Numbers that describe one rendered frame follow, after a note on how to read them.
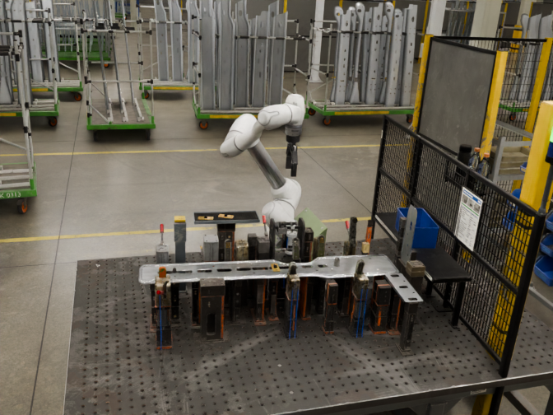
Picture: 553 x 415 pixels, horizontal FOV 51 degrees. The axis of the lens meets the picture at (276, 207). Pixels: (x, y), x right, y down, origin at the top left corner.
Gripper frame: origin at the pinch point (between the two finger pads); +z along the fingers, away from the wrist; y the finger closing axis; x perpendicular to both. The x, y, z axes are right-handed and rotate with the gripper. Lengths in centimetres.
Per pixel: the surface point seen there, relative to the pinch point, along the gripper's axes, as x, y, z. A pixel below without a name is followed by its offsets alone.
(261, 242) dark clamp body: -16.4, 9.4, 38.5
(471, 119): 189, -151, 7
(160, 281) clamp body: -71, 45, 40
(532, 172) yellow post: 94, 73, -22
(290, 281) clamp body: -7, 47, 42
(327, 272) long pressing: 16, 33, 46
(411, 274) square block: 59, 41, 45
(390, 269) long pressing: 51, 32, 46
